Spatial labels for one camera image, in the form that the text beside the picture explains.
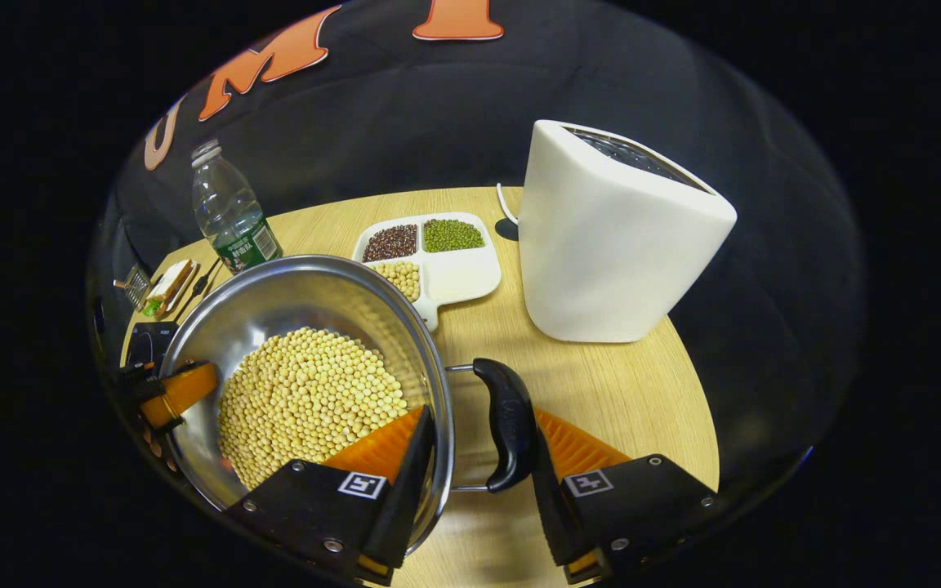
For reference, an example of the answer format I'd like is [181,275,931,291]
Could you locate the heap of green mung beans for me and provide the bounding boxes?
[423,218,486,253]

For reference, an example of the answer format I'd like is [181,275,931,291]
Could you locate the sandwich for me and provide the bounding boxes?
[141,259,199,319]

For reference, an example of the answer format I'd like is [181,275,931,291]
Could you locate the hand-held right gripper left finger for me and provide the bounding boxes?
[225,406,437,587]

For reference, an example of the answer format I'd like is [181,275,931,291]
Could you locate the small heap of soybeans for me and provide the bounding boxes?
[372,261,421,303]

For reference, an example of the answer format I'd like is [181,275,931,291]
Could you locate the clear plastic water bottle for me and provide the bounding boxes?
[190,139,283,274]

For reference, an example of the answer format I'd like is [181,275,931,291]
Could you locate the clear glass cup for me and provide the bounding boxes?
[114,264,151,311]

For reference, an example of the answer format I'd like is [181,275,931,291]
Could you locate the black induction cooktop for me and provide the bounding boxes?
[126,321,180,368]

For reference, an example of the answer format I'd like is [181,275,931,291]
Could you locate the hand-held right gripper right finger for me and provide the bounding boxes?
[529,407,720,585]

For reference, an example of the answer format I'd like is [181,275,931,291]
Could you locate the black cable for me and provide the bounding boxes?
[174,260,224,323]

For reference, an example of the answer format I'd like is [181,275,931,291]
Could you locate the stainless steel pot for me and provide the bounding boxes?
[158,254,535,556]

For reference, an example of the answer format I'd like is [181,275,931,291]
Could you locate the heap of red beans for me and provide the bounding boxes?
[362,225,419,263]

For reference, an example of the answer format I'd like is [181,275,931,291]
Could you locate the white divided dish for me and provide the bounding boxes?
[352,212,503,333]

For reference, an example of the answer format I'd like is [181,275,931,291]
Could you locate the pile of yellow soybeans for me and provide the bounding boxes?
[217,327,410,491]

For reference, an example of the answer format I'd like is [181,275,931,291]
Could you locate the white tabletop appliance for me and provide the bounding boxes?
[518,119,738,344]

